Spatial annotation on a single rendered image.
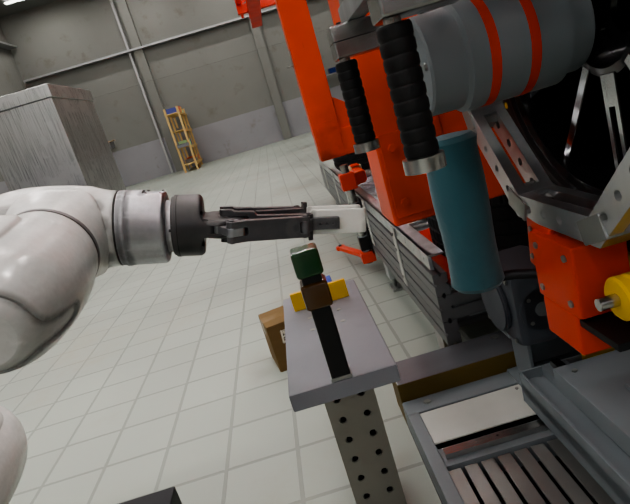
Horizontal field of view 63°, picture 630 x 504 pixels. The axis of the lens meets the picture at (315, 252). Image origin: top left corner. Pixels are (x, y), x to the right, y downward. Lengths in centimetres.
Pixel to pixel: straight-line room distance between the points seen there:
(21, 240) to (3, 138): 693
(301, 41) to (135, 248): 263
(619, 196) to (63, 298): 58
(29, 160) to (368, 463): 659
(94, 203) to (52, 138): 658
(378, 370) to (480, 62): 45
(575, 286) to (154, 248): 56
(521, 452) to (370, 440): 32
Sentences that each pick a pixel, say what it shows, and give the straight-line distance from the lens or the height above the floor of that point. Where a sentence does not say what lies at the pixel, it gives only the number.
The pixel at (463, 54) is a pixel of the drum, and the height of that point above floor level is 85.
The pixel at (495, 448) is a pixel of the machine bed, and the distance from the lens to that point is 123.
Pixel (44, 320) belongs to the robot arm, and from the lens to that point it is 47.
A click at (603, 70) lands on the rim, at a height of 78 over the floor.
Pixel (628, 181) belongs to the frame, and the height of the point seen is 68.
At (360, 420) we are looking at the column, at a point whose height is 24.
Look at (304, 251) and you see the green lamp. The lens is 72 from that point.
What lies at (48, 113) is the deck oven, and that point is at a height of 164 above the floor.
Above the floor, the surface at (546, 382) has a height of 15.
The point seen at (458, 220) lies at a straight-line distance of 85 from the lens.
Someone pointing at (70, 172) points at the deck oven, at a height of 92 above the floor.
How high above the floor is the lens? 84
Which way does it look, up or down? 15 degrees down
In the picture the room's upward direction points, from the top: 17 degrees counter-clockwise
